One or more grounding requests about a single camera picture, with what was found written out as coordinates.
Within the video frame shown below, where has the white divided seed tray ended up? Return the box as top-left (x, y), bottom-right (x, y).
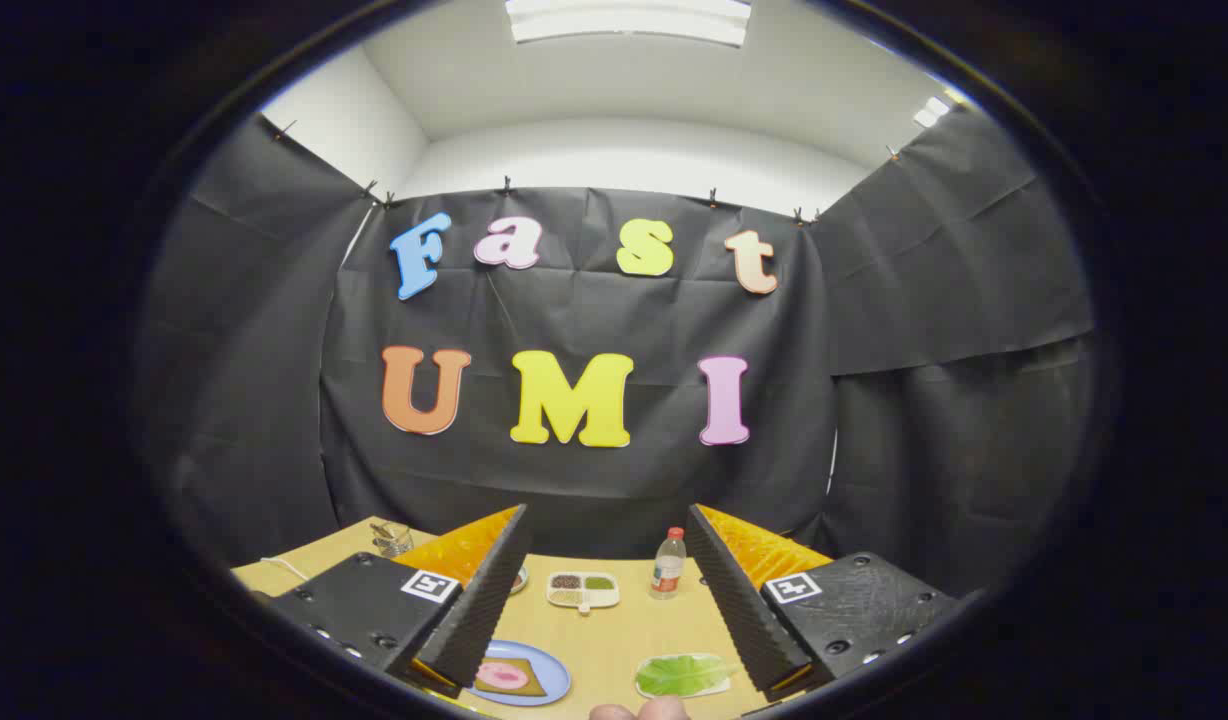
top-left (546, 571), bottom-right (621, 614)

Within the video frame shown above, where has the brown bread slice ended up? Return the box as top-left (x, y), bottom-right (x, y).
top-left (471, 657), bottom-right (548, 699)

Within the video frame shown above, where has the green lettuce leaf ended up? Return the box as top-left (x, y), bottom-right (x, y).
top-left (636, 654), bottom-right (740, 697)

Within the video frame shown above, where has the large ceiling light panel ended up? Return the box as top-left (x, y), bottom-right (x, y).
top-left (504, 0), bottom-right (753, 48)

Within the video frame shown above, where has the white square plate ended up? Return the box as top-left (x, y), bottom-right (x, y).
top-left (634, 653), bottom-right (733, 700)

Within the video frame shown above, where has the clear red-capped water bottle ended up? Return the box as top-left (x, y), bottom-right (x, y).
top-left (650, 527), bottom-right (688, 600)

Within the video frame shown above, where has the blue round plate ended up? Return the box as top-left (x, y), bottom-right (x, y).
top-left (467, 640), bottom-right (572, 708)

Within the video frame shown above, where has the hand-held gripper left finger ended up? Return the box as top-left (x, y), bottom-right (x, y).
top-left (267, 503), bottom-right (533, 700)

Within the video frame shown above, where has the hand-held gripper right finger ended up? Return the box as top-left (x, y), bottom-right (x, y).
top-left (684, 503), bottom-right (962, 703)

